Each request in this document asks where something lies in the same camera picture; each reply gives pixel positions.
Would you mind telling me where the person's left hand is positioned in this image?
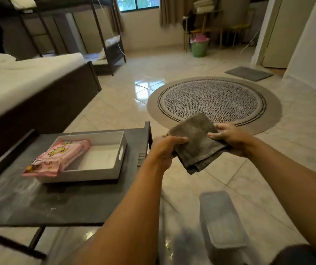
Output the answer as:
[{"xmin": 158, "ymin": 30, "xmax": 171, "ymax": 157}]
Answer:
[{"xmin": 148, "ymin": 135, "xmax": 189, "ymax": 172}]

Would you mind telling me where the person's right hand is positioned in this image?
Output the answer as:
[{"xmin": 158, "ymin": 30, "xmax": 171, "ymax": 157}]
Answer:
[{"xmin": 207, "ymin": 123, "xmax": 257, "ymax": 158}]

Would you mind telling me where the grey cloth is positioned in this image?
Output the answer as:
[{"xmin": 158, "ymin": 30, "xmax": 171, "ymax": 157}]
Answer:
[{"xmin": 168, "ymin": 112, "xmax": 232, "ymax": 175}]

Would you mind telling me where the person's left forearm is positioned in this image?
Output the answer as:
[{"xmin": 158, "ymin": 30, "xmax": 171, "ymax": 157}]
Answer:
[{"xmin": 74, "ymin": 154, "xmax": 167, "ymax": 265}]

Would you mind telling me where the person's right forearm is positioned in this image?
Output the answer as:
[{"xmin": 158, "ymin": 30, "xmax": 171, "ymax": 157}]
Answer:
[{"xmin": 246, "ymin": 136, "xmax": 316, "ymax": 265}]

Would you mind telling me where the round patterned rug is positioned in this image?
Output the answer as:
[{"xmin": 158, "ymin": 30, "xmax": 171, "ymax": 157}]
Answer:
[{"xmin": 147, "ymin": 77, "xmax": 283, "ymax": 135}]

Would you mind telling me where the grey door mat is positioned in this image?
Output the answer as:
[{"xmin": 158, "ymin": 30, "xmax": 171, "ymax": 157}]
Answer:
[{"xmin": 224, "ymin": 66, "xmax": 274, "ymax": 82}]

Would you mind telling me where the clear plastic container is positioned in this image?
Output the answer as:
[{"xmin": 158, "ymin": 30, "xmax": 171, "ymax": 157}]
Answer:
[{"xmin": 199, "ymin": 191, "xmax": 249, "ymax": 265}]

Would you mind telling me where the white plastic tray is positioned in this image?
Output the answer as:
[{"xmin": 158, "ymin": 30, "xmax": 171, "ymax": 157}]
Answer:
[{"xmin": 35, "ymin": 131, "xmax": 127, "ymax": 184}]

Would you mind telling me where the green bucket with pink lid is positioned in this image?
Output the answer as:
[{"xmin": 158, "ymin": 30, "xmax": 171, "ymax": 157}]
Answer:
[{"xmin": 190, "ymin": 33, "xmax": 210, "ymax": 58}]

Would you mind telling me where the wooden shelf rack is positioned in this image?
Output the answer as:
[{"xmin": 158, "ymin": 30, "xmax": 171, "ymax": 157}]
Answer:
[{"xmin": 182, "ymin": 0, "xmax": 224, "ymax": 53}]

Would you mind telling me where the cream door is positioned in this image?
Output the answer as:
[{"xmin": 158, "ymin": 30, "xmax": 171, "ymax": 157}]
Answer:
[{"xmin": 262, "ymin": 0, "xmax": 316, "ymax": 69}]

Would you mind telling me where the pink wet wipes packet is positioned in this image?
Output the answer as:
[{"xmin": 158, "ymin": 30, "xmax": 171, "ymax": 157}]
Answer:
[{"xmin": 22, "ymin": 139, "xmax": 90, "ymax": 177}]

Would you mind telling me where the stack of folded linens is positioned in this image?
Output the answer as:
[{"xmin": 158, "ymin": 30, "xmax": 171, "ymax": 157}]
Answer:
[{"xmin": 193, "ymin": 0, "xmax": 215, "ymax": 14}]

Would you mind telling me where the beige curtain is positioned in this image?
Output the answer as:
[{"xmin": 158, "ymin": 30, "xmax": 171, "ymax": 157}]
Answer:
[{"xmin": 160, "ymin": 0, "xmax": 195, "ymax": 26}]

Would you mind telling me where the dark grey side table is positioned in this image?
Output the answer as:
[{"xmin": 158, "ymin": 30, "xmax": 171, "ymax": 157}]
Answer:
[{"xmin": 0, "ymin": 121, "xmax": 153, "ymax": 260}]

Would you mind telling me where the window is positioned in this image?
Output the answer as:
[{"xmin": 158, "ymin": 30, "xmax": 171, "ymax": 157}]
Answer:
[{"xmin": 117, "ymin": 0, "xmax": 160, "ymax": 12}]

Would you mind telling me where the black metal bunk bed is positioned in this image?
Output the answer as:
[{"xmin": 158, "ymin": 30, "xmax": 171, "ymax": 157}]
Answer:
[{"xmin": 0, "ymin": 0, "xmax": 127, "ymax": 76}]

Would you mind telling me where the bed with white mattress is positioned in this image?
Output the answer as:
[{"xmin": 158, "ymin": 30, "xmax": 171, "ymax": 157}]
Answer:
[{"xmin": 0, "ymin": 52, "xmax": 102, "ymax": 174}]

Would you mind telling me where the white cable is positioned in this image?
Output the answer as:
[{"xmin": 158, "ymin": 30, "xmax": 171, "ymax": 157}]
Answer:
[{"xmin": 240, "ymin": 25, "xmax": 261, "ymax": 55}]

